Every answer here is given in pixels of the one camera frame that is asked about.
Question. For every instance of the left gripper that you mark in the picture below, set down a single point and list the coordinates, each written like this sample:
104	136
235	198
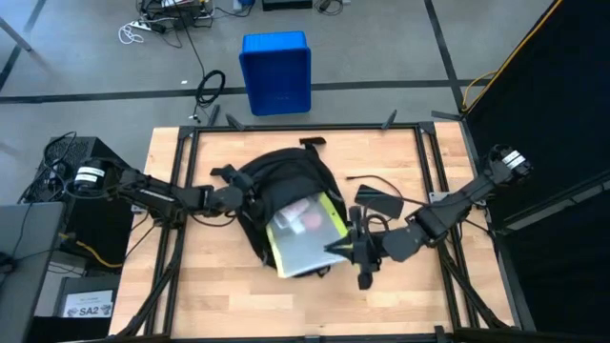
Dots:
243	188

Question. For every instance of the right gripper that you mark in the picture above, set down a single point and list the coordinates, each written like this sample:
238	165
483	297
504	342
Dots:
367	248

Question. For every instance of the yellow-edged mesh pouch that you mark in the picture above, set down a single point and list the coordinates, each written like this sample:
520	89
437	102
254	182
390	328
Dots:
310	248

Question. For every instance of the black backpack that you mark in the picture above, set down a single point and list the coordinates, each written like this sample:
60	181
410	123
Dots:
281	171

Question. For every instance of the black smartphone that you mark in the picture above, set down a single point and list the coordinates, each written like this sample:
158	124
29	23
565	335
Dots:
379	201

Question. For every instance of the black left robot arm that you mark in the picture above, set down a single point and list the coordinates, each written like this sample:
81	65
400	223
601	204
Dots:
157	195

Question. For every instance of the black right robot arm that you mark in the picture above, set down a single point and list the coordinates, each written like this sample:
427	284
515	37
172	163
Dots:
453	205

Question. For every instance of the white pink tube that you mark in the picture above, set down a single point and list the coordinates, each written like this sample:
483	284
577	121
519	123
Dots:
293	212

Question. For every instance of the blue plastic bin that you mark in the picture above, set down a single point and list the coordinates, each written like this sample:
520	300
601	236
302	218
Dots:
276	71

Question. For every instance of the black computer tower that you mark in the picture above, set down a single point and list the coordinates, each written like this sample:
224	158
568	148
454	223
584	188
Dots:
105	233

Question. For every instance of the black box on floor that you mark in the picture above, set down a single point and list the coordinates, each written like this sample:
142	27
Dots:
286	4

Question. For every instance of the white SA2 label sign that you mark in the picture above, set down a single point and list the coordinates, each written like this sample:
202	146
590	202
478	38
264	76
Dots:
88	309

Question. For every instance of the grey desk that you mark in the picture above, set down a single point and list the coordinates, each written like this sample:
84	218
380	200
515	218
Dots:
28	267

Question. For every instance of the black curtain partition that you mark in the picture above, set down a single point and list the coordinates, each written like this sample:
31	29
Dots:
548	95

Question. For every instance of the grey metal leg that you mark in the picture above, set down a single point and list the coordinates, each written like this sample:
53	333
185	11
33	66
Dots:
16	35

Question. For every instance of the black metal table frame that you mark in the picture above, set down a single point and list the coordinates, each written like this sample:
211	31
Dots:
305	127

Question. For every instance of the grey metal rail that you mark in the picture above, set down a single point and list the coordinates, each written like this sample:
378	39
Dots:
583	193

